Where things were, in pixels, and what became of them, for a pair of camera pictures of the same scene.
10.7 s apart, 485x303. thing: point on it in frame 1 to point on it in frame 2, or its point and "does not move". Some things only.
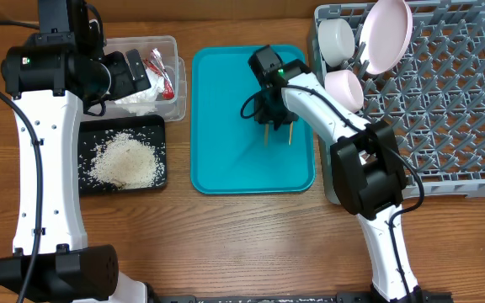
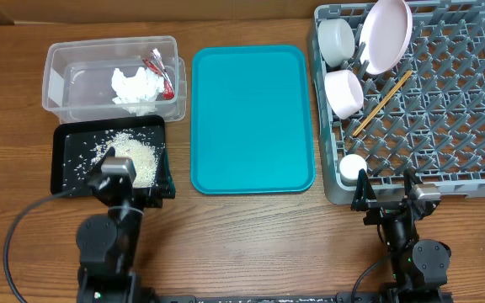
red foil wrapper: (157, 64) does not move
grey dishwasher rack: (448, 99) does not move
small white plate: (343, 90) does not move
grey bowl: (336, 41) does not move
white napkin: (144, 103) does not move
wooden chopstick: (266, 135) to (370, 118)
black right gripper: (260, 117) to (364, 200)
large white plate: (386, 34) does not move
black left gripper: (126, 85) to (155, 197)
